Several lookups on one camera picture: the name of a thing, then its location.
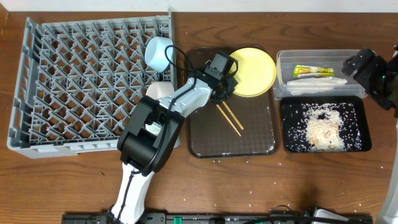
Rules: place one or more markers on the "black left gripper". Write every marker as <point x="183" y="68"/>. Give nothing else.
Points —
<point x="224" y="92"/>

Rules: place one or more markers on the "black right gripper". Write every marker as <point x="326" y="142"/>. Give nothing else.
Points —
<point x="375" y="63"/>

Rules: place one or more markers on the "wooden chopstick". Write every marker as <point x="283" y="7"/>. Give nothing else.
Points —
<point x="233" y="115"/>
<point x="228" y="120"/>

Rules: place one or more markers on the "yellow plate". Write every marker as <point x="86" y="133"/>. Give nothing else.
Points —
<point x="256" y="72"/>

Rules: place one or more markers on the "pink bowl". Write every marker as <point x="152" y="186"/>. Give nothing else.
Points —
<point x="158" y="90"/>

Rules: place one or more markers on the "light blue bowl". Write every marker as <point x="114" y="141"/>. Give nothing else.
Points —
<point x="155" y="53"/>

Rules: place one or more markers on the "white napkin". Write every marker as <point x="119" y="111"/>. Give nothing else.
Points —
<point x="314" y="85"/>

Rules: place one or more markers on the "green snack wrapper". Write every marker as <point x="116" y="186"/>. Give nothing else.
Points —
<point x="301" y="71"/>

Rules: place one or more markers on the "rice food waste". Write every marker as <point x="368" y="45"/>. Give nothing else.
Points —
<point x="314" y="127"/>

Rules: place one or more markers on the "white cup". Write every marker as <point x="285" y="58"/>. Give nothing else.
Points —
<point x="153" y="128"/>

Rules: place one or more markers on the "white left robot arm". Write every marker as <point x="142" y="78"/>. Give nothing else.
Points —
<point x="142" y="153"/>

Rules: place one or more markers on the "black waste tray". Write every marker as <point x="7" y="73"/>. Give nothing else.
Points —
<point x="356" y="101"/>

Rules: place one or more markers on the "grey dishwasher rack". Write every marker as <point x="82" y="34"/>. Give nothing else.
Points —
<point x="78" y="83"/>

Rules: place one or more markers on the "dark brown serving tray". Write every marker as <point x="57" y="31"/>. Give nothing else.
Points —
<point x="210" y="135"/>

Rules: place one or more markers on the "clear plastic bin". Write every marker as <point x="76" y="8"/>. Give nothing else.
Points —
<point x="286" y="61"/>

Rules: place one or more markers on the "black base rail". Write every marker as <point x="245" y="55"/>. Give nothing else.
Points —
<point x="279" y="214"/>

